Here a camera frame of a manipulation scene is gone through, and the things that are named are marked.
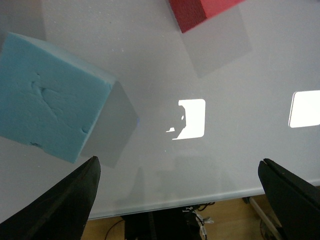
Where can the blue foam block dented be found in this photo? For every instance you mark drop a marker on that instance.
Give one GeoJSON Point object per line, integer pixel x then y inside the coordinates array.
{"type": "Point", "coordinates": [49, 98]}

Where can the red foam block centre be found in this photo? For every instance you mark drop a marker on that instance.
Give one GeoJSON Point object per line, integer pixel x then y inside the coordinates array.
{"type": "Point", "coordinates": [191, 13]}

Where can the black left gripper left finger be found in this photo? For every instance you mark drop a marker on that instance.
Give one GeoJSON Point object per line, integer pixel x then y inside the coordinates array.
{"type": "Point", "coordinates": [62, 212]}

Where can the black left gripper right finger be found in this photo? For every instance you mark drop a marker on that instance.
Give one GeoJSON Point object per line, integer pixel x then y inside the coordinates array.
{"type": "Point", "coordinates": [295, 202]}

